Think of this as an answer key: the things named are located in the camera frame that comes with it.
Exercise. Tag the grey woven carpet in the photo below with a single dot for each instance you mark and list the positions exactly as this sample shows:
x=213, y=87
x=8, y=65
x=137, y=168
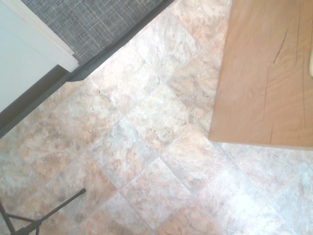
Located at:
x=93, y=22

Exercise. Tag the black tripod stand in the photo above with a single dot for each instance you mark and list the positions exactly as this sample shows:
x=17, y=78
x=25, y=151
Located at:
x=29, y=219

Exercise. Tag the black floor threshold strip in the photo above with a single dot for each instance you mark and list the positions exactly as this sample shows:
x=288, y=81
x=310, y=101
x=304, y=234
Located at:
x=80, y=71

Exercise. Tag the white door frame trim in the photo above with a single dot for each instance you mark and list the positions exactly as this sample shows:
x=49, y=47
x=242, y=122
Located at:
x=52, y=42

